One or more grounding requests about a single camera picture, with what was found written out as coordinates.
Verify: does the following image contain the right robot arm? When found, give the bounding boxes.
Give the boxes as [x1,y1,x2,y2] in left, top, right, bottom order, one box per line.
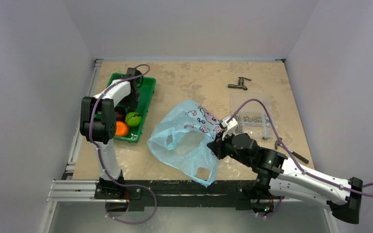
[207,133,363,224]

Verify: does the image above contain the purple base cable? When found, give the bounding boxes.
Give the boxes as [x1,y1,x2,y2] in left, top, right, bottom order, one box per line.
[104,184,158,225]
[254,196,284,219]

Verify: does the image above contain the dark metal faucet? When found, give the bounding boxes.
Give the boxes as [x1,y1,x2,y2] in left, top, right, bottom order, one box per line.
[227,77,252,91]

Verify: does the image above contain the black handled pliers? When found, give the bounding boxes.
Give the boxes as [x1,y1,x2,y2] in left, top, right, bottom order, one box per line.
[274,140,309,164]

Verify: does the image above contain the aluminium frame rail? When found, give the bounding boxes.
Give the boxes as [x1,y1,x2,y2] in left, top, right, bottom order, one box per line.
[33,57,98,194]

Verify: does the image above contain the green fake fruit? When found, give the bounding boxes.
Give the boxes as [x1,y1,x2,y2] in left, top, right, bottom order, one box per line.
[125,112,142,127]

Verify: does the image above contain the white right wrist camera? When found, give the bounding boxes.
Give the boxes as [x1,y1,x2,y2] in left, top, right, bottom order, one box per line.
[220,116,238,140]

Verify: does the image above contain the light blue plastic bag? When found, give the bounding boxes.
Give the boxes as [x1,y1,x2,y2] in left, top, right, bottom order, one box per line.
[147,100,222,187]

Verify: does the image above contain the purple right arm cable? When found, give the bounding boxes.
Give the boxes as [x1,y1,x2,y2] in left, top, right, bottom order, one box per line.
[226,99,373,199]

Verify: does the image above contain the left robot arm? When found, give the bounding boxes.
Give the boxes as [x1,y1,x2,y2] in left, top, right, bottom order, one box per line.
[79,67,144,199]

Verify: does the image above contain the dark red fake fruit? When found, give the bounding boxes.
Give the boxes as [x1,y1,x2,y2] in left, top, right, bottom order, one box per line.
[115,106,126,122]

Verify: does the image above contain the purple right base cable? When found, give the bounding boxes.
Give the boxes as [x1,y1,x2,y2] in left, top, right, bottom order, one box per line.
[254,196,284,219]

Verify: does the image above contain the clear plastic screw box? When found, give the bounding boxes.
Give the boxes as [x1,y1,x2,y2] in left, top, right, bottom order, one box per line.
[230,92,275,140]

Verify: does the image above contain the green plastic tray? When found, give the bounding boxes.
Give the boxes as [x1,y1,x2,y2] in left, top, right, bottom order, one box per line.
[106,73,156,143]

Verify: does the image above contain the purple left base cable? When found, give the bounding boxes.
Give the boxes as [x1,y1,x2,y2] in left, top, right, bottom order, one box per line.
[104,184,158,225]

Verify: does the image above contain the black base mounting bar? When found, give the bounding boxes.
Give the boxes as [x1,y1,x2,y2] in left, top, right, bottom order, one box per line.
[94,180,280,213]

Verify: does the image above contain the orange fake fruit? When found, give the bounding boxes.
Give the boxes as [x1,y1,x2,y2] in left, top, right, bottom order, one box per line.
[115,121,129,137]

